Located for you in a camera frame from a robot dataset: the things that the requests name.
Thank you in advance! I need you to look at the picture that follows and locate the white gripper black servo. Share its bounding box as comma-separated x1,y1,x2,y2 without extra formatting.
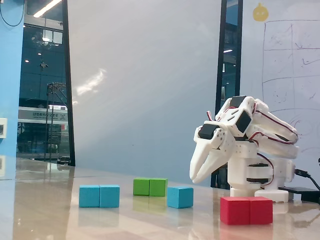
189,121,236,184

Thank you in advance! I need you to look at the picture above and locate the small blue cube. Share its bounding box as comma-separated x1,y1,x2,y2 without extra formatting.
166,185,195,209

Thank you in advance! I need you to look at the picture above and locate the long green block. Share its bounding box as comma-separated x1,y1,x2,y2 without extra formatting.
132,177,169,197

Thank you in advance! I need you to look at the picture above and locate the long red block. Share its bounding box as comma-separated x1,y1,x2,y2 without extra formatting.
219,196,274,226

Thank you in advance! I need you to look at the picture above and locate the long blue block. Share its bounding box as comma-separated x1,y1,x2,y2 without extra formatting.
78,184,121,209

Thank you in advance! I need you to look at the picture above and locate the flat black box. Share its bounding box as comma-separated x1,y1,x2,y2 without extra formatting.
278,186,320,202

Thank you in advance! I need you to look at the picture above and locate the whiteboard with marker drawings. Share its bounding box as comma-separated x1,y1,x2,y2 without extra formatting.
239,0,320,198

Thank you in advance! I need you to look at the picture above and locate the yellow round sticker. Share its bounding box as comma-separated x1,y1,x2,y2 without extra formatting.
252,2,270,22

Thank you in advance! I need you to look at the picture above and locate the wrist servo wire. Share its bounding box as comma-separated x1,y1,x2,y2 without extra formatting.
205,109,219,124

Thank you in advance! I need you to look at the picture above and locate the base servo wire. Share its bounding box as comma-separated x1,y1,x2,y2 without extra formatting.
256,152,276,187

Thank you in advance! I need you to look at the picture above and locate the upper arm servo wire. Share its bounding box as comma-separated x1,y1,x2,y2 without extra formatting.
249,132,300,146

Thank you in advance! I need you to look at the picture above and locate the forearm servo wire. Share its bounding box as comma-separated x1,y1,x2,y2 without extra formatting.
253,99,299,137

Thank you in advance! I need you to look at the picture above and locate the black power cable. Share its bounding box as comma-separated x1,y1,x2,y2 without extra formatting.
294,168,320,191

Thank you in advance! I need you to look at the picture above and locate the black window frame post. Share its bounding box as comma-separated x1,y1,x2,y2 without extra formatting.
61,0,76,167

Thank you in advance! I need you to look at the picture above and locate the white wall switch panel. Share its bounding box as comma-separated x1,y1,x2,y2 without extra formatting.
0,117,8,139

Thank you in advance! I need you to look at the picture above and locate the thin black hanging cable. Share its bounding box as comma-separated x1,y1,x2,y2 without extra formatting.
0,0,27,27

